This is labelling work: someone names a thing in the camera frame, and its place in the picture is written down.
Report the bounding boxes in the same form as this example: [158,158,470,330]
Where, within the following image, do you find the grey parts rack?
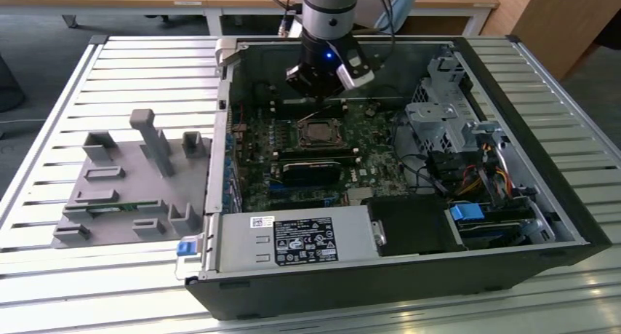
[50,108,214,250]

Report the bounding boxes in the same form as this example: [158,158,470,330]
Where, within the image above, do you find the wooden cabinet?
[480,0,621,81]

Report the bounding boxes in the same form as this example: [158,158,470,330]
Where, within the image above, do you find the silver metal drive cage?
[405,55,510,156]

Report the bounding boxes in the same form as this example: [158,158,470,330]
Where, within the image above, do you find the black graphics card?
[280,160,344,188]

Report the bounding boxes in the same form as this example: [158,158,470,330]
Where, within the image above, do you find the CPU with silver top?
[305,124,336,141]

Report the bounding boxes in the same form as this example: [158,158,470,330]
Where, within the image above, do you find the green RAM stick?
[86,202,161,214]

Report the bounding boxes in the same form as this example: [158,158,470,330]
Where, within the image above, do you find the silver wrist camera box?
[333,39,376,91]

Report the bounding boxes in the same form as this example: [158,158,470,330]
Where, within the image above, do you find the blue case latch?
[177,235,202,257]

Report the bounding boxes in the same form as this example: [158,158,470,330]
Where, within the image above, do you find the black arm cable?
[372,0,398,71]

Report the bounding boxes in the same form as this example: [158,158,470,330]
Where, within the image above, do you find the silver chipset heat sink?
[346,188,377,206]

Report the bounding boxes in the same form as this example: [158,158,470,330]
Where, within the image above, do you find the black wire bundle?
[394,154,452,196]

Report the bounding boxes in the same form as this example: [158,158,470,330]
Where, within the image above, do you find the silver power supply with label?
[212,204,384,277]

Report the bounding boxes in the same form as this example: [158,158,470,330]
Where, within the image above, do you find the black plastic shroud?
[366,197,466,258]

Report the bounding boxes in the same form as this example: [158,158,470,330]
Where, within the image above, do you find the metal socket cover frame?
[294,118,344,148]

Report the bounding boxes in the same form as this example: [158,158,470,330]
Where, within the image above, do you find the black RAM slots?
[276,148,354,163]
[270,97,346,120]

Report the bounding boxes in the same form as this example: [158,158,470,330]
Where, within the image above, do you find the yellow and orange wires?
[454,166,516,200]

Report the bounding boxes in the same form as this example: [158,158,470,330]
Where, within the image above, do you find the green motherboard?
[225,100,413,213]

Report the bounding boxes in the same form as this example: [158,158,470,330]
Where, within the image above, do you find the blue disk carrier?
[448,202,486,224]

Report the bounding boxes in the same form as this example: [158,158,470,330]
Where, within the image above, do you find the black PC case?
[184,35,612,320]

